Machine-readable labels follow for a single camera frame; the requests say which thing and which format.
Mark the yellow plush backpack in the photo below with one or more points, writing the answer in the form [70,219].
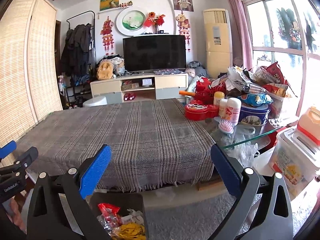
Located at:
[105,70]

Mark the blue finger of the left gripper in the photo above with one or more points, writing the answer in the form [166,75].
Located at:
[7,149]
[17,169]

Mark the dark square trash bin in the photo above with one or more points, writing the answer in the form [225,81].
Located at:
[122,215]

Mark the red hanging ornament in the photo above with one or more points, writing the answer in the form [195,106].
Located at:
[107,37]
[184,28]

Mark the grey shaggy carpet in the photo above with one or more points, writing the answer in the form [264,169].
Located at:
[193,221]

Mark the black coat rack with clothes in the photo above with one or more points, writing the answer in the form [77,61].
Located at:
[78,59]

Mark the beige standing air conditioner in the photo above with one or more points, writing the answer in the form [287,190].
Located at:
[218,41]

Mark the red snack bag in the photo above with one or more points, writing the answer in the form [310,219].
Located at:
[109,218]

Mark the white blue cut paper sheet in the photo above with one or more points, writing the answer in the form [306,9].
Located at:
[133,217]

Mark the white plastic storage box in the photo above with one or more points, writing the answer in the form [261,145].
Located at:
[296,157]

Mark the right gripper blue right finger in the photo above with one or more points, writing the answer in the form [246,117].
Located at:
[273,218]

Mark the round lotus wall plate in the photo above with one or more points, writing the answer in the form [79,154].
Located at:
[130,21]

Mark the grey plaid tablecloth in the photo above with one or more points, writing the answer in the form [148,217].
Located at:
[152,143]

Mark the left red hanging ornament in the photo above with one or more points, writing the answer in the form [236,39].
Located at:
[107,37]

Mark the right red hanging ornament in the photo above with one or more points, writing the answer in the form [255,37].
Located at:
[184,28]

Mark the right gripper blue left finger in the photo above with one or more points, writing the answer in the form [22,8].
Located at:
[46,215]

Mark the white round stool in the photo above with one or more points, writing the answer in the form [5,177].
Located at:
[95,101]

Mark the yellow paper bag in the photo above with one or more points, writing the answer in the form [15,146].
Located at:
[129,231]

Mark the black flat television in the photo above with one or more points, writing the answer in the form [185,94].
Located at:
[154,52]

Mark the white TV cabinet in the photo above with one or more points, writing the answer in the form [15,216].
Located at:
[141,87]

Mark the pink hairbrush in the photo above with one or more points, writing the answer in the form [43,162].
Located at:
[226,126]

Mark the clear plastic bag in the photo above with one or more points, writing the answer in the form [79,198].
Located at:
[238,145]

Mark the yellow cap cream bottle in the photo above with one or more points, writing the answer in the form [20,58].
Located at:
[218,96]

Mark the blue round cookie tin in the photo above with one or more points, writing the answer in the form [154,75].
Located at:
[256,116]

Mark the bamboo folding screen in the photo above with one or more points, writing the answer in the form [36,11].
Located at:
[29,90]

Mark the pile of snack bags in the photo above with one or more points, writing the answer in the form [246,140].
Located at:
[264,79]

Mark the white pink lotion bottle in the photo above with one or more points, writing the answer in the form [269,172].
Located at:
[232,110]

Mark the pink curtain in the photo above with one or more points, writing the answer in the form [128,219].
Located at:
[242,27]

